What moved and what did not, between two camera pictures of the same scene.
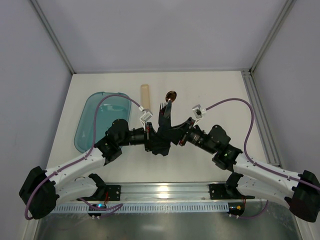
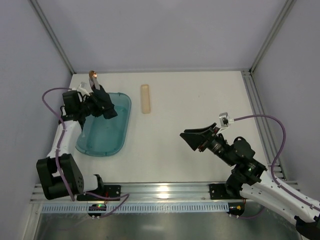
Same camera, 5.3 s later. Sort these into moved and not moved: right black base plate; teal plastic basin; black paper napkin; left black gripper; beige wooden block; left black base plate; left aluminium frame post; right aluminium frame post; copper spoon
Moved: left black gripper; copper spoon; black paper napkin
Not moved: left black base plate; beige wooden block; teal plastic basin; right aluminium frame post; right black base plate; left aluminium frame post
